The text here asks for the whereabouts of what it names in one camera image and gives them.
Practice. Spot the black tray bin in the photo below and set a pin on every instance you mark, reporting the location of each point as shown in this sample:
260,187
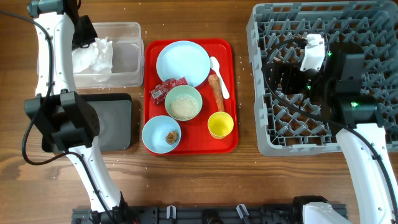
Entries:
113,123

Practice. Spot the yellow cup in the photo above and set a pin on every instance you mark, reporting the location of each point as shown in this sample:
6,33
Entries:
220,124

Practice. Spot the red snack wrapper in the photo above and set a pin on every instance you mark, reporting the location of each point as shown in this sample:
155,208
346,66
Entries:
159,93

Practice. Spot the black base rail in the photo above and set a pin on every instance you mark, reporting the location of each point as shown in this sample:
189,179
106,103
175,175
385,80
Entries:
278,213

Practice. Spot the brown food scrap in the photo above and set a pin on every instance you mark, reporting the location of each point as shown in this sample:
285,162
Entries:
172,137

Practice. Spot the small light blue bowl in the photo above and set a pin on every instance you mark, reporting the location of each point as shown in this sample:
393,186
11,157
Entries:
155,131

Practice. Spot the white plastic spoon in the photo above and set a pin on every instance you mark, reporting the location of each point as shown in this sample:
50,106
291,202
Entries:
215,66

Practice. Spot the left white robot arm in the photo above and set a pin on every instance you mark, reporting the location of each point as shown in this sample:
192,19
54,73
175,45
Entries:
107,202

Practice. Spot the orange carrot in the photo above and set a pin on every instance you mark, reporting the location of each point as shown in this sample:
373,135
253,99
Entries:
214,82

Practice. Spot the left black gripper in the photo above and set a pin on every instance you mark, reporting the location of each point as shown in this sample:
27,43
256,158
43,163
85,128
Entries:
91,34

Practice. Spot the grey dishwasher rack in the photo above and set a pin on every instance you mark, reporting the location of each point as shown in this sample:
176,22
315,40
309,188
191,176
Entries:
272,29

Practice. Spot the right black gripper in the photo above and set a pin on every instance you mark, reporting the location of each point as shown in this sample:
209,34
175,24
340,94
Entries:
291,71

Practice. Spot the large light blue plate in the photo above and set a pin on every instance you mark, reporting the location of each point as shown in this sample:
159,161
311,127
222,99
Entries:
183,59

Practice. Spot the clear plastic bin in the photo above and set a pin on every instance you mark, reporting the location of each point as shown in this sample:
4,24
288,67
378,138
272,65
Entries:
127,56

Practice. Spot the crumpled white tissue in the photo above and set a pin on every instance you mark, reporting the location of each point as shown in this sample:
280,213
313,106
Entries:
93,65

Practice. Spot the white rice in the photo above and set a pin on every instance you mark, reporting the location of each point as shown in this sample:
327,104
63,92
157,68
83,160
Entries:
184,107

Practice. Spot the green bowl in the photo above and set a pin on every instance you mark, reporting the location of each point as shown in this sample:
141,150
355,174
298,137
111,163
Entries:
179,90

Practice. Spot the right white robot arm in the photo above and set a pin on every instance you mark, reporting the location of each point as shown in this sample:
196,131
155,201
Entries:
332,76

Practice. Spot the red serving tray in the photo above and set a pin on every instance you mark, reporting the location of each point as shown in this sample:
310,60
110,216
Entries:
196,138

